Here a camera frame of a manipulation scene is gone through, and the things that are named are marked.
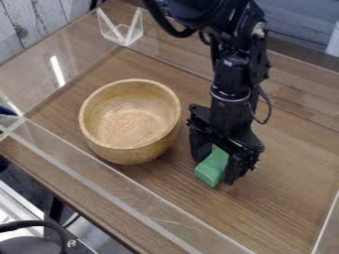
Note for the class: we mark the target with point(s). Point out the blue object at left edge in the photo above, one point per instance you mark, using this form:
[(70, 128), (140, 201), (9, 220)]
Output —
[(5, 111)]

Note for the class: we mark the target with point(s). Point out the green rectangular block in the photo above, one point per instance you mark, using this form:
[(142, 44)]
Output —
[(209, 169)]

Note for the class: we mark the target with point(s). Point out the brown wooden bowl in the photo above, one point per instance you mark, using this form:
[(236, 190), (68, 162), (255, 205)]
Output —
[(129, 120)]

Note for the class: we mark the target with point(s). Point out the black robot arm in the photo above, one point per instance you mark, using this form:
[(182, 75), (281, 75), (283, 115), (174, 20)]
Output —
[(231, 27)]

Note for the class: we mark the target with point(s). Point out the clear acrylic tray wall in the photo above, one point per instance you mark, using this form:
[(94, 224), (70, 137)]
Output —
[(280, 210)]

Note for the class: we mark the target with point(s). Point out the clear acrylic corner bracket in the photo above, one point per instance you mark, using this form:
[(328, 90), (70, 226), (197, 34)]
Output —
[(120, 34)]

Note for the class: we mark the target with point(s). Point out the black metal table leg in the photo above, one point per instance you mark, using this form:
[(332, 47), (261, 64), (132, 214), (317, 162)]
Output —
[(56, 210)]

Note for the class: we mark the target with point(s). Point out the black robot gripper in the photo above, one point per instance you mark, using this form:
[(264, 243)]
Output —
[(223, 125)]

